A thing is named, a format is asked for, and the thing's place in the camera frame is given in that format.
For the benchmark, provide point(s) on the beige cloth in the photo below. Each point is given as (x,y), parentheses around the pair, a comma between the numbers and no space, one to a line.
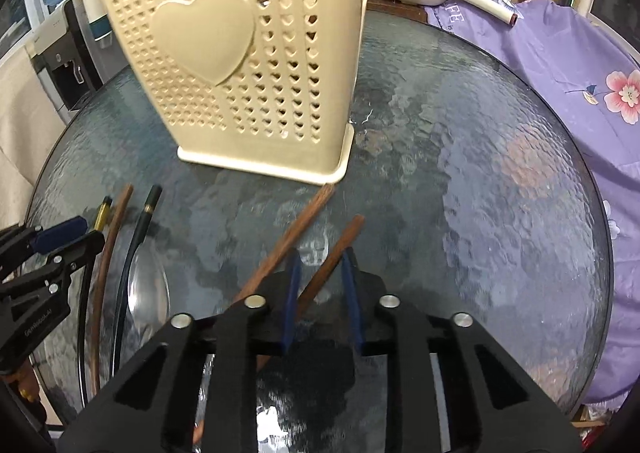
(30,133)

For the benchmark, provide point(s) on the white microwave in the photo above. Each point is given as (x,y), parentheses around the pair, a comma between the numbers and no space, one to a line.
(610,3)

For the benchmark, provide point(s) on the brown wooden chopstick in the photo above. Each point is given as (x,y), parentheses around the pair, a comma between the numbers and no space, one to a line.
(335,253)
(290,233)
(107,258)

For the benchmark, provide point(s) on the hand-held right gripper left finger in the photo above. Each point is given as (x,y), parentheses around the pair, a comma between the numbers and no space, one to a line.
(291,303)

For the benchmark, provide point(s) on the cream perforated utensil holder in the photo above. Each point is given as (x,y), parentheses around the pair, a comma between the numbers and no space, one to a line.
(200,33)

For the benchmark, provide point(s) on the steel spoon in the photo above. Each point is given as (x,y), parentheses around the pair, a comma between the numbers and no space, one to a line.
(147,288)

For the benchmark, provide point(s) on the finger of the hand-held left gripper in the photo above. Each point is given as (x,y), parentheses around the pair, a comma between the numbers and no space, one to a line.
(60,233)
(85,248)

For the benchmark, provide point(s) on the window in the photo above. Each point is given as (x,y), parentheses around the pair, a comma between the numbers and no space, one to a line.
(15,28)

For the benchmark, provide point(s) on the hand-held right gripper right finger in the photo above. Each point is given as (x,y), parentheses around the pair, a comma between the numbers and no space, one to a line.
(352,303)

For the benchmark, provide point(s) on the white paper cup tube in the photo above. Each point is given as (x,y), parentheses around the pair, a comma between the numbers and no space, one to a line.
(92,3)

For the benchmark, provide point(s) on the grey water dispenser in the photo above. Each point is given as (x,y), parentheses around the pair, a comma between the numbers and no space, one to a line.
(65,58)

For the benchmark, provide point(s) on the purple floral cloth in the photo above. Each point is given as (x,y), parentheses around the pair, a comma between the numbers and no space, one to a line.
(550,93)

